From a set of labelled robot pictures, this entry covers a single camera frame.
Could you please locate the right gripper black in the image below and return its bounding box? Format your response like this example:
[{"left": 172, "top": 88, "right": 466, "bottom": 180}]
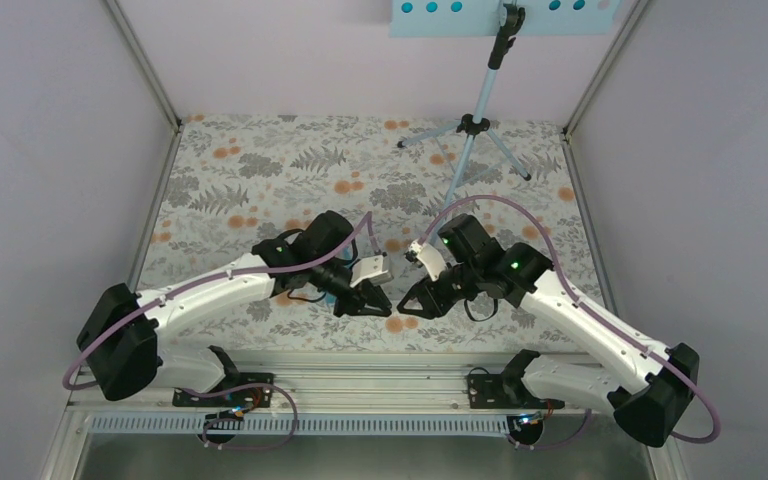
[{"left": 398, "top": 260, "right": 482, "bottom": 319}]

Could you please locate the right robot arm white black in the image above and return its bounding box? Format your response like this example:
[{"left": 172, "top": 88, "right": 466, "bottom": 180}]
[{"left": 397, "top": 214, "right": 700, "bottom": 447}]

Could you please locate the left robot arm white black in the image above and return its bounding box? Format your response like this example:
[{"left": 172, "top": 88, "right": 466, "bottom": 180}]
[{"left": 76, "top": 210, "right": 392, "bottom": 405}]

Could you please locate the floral patterned table mat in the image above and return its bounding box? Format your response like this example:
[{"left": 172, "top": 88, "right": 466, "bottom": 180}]
[{"left": 139, "top": 115, "right": 602, "bottom": 353}]

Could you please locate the light blue music stand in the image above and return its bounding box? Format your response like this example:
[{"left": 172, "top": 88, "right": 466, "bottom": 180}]
[{"left": 390, "top": 0, "right": 622, "bottom": 208}]

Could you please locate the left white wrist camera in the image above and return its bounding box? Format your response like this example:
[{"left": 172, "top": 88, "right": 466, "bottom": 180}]
[{"left": 349, "top": 253, "right": 394, "bottom": 288}]

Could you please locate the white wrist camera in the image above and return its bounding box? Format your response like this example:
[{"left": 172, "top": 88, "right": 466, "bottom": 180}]
[
  {"left": 349, "top": 253, "right": 394, "bottom": 288},
  {"left": 404, "top": 240, "right": 450, "bottom": 282}
]

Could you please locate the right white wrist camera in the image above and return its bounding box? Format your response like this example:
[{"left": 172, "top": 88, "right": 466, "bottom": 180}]
[{"left": 404, "top": 240, "right": 450, "bottom": 282}]

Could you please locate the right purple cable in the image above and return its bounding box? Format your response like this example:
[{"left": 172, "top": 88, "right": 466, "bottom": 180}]
[{"left": 420, "top": 194, "right": 723, "bottom": 454}]

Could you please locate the aluminium mounting rail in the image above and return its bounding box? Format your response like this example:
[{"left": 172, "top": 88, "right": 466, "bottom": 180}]
[{"left": 65, "top": 360, "right": 667, "bottom": 417}]

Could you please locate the right aluminium frame post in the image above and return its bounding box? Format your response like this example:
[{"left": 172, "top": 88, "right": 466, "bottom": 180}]
[{"left": 563, "top": 0, "right": 650, "bottom": 142}]

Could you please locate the aluminium frame post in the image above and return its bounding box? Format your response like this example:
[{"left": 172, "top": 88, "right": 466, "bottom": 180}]
[
  {"left": 102, "top": 0, "right": 182, "bottom": 132},
  {"left": 563, "top": 0, "right": 650, "bottom": 142}
]

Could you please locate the left aluminium frame post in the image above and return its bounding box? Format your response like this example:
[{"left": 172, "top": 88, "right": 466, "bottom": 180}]
[{"left": 102, "top": 0, "right": 182, "bottom": 132}]

